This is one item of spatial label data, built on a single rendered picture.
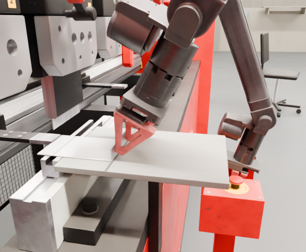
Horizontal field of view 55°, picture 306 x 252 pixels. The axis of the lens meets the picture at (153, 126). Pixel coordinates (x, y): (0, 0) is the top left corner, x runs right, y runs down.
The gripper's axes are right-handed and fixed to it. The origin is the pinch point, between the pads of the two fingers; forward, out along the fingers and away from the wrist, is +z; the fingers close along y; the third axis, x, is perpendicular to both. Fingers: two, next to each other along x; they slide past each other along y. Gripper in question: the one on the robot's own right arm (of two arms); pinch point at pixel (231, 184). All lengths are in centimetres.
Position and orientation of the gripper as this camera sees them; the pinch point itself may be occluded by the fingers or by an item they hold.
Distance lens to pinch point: 95.6
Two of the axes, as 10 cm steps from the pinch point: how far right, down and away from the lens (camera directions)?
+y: -9.4, -3.2, 0.8
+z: -2.6, 8.8, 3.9
